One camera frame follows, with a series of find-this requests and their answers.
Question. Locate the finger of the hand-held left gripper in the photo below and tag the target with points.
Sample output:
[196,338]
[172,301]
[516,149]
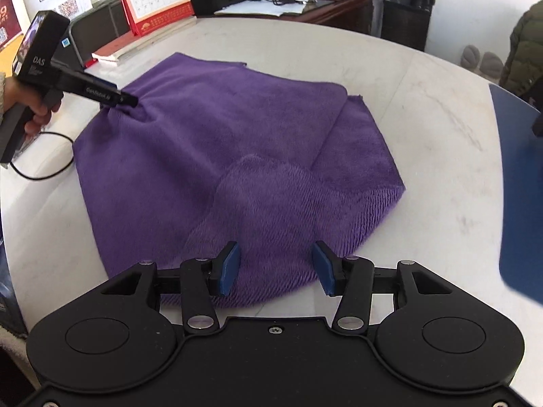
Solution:
[97,91]

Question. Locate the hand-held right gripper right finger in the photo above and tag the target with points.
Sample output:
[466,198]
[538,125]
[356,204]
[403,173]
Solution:
[323,269]

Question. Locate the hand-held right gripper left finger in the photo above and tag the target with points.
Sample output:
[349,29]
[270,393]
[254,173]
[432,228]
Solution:
[227,269]

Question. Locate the purple towel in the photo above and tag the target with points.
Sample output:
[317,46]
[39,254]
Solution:
[191,135]

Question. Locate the person's left hand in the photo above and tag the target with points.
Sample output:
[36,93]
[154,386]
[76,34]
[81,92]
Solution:
[34,123]

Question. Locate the white paperback book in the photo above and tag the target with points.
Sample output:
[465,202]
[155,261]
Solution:
[142,48]

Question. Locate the white paper sheet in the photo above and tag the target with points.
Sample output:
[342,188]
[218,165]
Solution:
[254,7]

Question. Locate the blue table mat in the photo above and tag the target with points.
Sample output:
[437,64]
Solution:
[521,199]

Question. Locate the wooden desk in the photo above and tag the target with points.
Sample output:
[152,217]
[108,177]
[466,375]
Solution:
[339,8]

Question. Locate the grey plush slipper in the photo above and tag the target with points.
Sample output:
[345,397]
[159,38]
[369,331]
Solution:
[471,56]
[492,64]

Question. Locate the olive puffer jacket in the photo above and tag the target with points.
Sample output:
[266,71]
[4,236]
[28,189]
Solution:
[524,51]

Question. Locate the red wall poster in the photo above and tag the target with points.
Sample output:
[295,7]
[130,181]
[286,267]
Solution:
[9,8]

